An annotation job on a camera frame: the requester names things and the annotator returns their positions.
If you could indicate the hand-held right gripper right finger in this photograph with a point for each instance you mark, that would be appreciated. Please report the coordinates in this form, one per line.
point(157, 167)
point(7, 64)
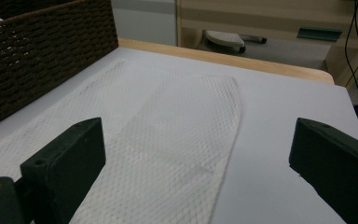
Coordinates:
point(338, 168)

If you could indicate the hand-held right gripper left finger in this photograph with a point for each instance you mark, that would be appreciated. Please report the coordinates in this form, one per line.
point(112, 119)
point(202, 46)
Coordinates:
point(65, 165)

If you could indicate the brown woven basket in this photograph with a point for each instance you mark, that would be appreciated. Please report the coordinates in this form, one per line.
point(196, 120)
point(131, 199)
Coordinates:
point(43, 56)

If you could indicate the white cabinet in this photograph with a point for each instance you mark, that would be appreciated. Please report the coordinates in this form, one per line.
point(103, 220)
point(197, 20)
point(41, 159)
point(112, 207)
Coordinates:
point(143, 21)

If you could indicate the light wooden desk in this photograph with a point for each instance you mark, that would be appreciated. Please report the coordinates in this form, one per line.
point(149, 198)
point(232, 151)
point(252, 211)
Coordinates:
point(261, 15)

